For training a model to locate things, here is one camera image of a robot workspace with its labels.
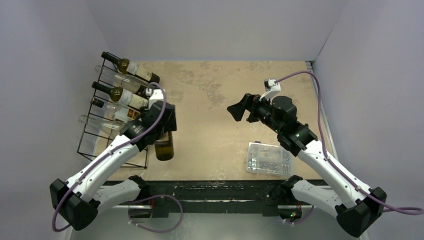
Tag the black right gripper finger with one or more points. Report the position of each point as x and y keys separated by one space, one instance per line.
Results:
x=250 y=99
x=237 y=110

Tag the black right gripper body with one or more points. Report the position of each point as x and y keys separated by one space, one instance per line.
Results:
x=249 y=108

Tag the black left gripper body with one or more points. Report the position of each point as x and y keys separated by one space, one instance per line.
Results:
x=171 y=126

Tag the clear square bottle gold cap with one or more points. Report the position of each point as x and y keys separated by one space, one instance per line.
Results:
x=117 y=111

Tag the tall clear glass bottle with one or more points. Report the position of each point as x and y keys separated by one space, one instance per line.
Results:
x=109 y=127

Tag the dark open-neck wine bottle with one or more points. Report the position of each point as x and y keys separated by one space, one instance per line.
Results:
x=122 y=96

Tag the clear glass black-label bottle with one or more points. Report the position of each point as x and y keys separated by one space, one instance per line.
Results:
x=126 y=81

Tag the dark green labelled wine bottle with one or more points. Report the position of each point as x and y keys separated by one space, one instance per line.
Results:
x=126 y=66

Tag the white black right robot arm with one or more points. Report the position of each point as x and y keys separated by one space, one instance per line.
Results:
x=354 y=204

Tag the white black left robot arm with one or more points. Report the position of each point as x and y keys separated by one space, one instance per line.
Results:
x=79 y=199

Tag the clear plastic screw box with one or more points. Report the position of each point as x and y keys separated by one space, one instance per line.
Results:
x=267 y=159

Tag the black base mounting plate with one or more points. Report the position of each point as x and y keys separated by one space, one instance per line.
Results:
x=269 y=198

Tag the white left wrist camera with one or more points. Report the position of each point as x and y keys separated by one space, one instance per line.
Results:
x=153 y=95

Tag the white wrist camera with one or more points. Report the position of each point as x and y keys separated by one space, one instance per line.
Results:
x=153 y=95
x=272 y=88

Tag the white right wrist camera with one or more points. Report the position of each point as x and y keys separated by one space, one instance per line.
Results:
x=272 y=88

